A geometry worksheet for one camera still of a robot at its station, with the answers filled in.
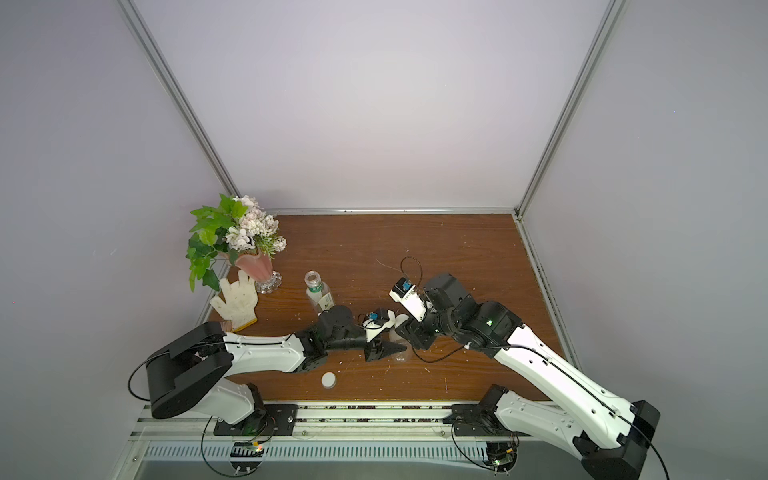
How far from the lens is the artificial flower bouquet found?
74 cm

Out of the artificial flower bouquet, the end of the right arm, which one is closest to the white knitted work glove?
the artificial flower bouquet

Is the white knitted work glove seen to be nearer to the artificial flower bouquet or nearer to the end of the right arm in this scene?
the artificial flower bouquet

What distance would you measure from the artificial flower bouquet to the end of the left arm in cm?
27

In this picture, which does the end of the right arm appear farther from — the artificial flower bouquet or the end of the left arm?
the artificial flower bouquet

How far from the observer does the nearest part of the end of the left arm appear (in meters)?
0.64
